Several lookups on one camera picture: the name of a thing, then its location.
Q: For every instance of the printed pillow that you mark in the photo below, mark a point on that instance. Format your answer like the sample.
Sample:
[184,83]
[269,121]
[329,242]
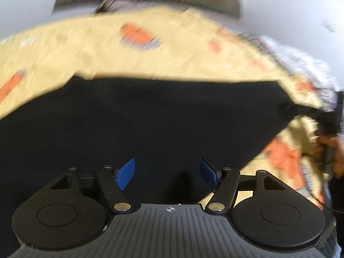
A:
[129,5]

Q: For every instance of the black pants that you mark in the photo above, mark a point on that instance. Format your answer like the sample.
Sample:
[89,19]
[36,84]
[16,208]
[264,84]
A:
[139,118]

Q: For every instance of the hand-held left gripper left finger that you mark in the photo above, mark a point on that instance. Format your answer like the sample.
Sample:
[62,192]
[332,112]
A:
[125,173]

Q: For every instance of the yellow printed bed sheet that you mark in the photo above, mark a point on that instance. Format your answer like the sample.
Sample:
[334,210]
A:
[94,48]

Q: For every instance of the white wall socket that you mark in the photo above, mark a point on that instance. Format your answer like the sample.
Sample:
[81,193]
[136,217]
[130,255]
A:
[329,26]

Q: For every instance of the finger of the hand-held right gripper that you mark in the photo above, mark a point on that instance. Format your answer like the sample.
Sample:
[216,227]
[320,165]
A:
[329,123]

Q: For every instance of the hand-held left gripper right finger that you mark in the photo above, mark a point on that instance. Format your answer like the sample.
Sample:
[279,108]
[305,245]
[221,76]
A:
[208,173]

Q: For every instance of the person's right hand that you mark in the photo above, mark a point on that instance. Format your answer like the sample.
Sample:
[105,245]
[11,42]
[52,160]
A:
[332,147]

